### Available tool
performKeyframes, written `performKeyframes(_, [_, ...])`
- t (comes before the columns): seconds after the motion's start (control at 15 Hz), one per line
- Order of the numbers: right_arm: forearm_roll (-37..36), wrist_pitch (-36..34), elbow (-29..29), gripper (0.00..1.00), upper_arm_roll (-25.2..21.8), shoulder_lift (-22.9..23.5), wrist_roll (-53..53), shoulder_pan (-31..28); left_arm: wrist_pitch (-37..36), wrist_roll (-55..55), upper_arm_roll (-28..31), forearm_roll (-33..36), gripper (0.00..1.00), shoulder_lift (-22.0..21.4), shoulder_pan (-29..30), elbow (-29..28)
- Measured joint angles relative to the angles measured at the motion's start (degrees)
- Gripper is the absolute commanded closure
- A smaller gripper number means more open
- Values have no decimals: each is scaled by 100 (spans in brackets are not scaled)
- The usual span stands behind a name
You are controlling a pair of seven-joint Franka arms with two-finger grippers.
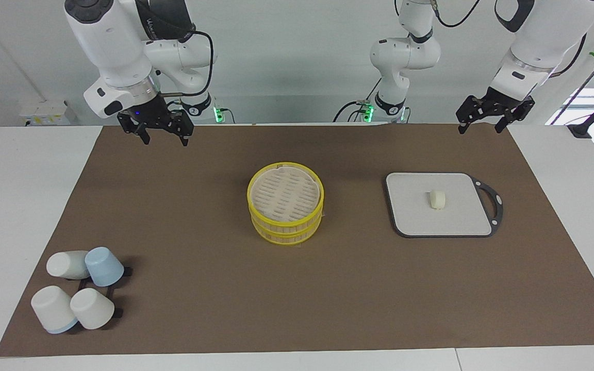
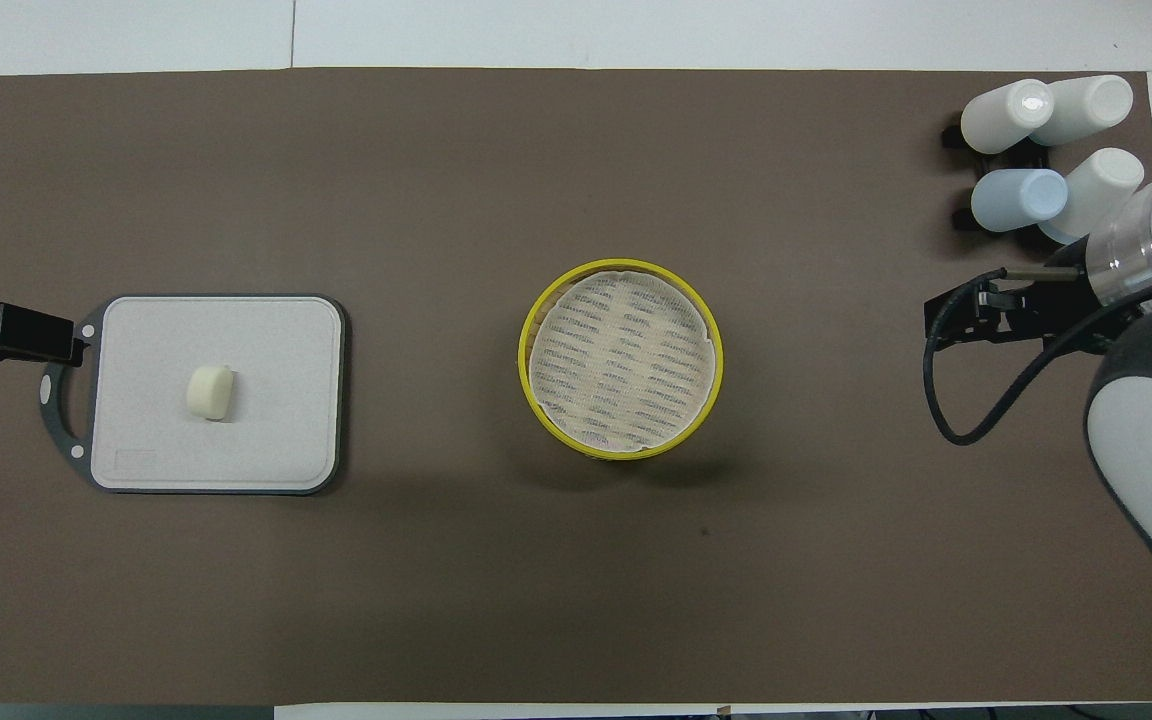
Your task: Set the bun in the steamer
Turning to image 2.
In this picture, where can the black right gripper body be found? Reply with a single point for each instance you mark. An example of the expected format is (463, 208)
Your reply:
(1036, 305)

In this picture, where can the cream steamed bun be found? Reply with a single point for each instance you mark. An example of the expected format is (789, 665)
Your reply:
(209, 392)

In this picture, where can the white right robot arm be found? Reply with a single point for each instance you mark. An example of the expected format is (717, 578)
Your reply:
(1151, 420)

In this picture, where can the white mesh steamer liner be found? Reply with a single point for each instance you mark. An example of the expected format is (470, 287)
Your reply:
(621, 362)

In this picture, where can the yellow steamer basket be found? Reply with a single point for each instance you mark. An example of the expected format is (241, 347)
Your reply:
(536, 300)

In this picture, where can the black cup rack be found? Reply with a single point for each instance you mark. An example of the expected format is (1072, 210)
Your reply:
(960, 218)

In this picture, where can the light blue plastic cup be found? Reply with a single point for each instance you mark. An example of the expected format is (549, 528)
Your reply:
(1016, 200)

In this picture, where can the white cup with blue rim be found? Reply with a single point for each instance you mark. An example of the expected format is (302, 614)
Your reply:
(1101, 185)

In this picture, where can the white plastic cup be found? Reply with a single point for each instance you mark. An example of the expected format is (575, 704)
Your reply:
(1004, 118)
(1086, 105)

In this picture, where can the white grey-rimmed cutting board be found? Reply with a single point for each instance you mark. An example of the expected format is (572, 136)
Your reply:
(266, 400)

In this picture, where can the brown table mat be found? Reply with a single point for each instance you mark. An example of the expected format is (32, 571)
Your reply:
(576, 580)

